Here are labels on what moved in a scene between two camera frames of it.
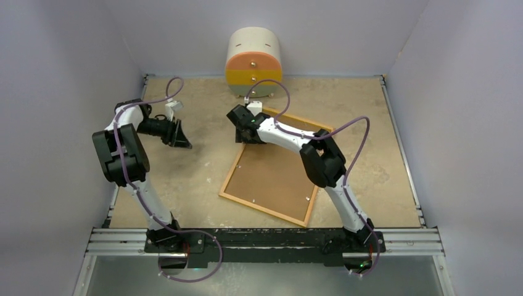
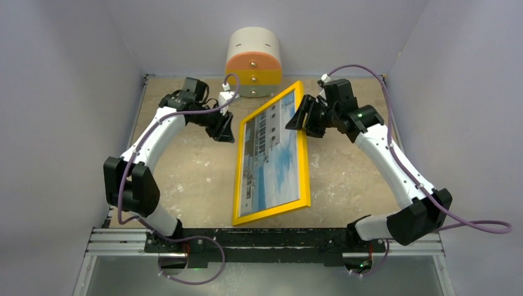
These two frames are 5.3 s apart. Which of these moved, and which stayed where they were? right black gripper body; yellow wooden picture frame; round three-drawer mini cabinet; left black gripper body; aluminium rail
Moved: left black gripper body; yellow wooden picture frame; right black gripper body
Stayed: round three-drawer mini cabinet; aluminium rail
